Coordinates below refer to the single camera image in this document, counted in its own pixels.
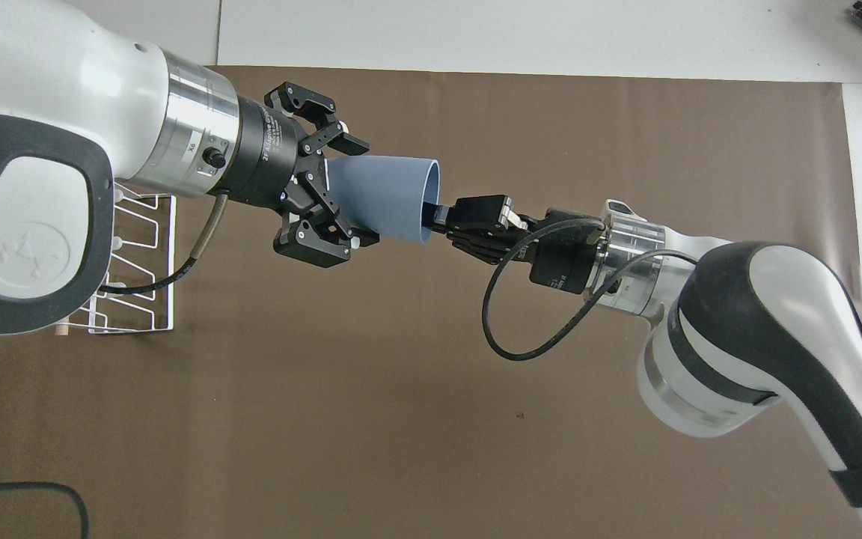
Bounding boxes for blue-grey cup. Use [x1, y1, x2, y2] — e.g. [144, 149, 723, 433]
[325, 153, 441, 246]

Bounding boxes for black cable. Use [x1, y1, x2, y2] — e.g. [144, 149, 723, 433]
[481, 217, 701, 362]
[0, 482, 91, 539]
[97, 192, 231, 293]

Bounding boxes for white wire cup holder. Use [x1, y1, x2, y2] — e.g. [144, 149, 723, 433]
[55, 182, 178, 337]

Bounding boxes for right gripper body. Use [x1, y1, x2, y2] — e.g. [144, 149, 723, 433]
[527, 208, 606, 295]

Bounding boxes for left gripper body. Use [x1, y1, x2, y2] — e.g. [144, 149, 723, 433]
[223, 94, 328, 213]

